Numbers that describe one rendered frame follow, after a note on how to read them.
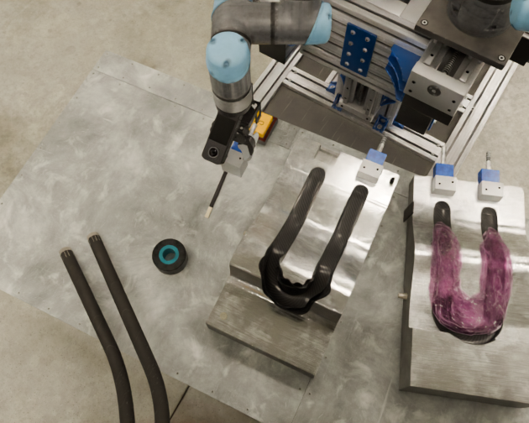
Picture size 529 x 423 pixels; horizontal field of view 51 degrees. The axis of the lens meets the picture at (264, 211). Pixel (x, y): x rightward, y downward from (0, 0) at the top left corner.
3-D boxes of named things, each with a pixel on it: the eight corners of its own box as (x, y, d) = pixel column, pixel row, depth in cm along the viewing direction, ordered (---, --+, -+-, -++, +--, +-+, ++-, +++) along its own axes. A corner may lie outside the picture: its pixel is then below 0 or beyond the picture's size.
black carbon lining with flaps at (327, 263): (311, 168, 133) (314, 148, 125) (374, 193, 131) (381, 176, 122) (248, 295, 122) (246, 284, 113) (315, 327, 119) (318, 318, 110)
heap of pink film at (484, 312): (426, 220, 129) (436, 207, 122) (505, 230, 128) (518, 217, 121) (422, 331, 119) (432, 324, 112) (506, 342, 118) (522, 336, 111)
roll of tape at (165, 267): (154, 276, 131) (151, 272, 128) (154, 244, 134) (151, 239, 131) (188, 274, 131) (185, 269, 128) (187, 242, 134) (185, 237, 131)
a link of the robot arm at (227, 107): (240, 108, 102) (201, 92, 104) (242, 121, 106) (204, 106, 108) (258, 77, 105) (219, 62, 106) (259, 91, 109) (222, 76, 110)
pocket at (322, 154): (319, 150, 137) (321, 143, 134) (339, 159, 136) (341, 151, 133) (312, 165, 136) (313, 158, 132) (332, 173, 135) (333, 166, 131)
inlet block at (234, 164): (246, 126, 135) (245, 114, 130) (264, 133, 134) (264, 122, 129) (222, 169, 130) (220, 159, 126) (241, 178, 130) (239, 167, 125)
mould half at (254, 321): (297, 152, 143) (300, 124, 130) (392, 190, 138) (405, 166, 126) (208, 327, 126) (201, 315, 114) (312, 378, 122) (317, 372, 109)
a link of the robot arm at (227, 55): (250, 25, 96) (248, 66, 92) (253, 65, 106) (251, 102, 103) (205, 25, 96) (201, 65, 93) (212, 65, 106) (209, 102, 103)
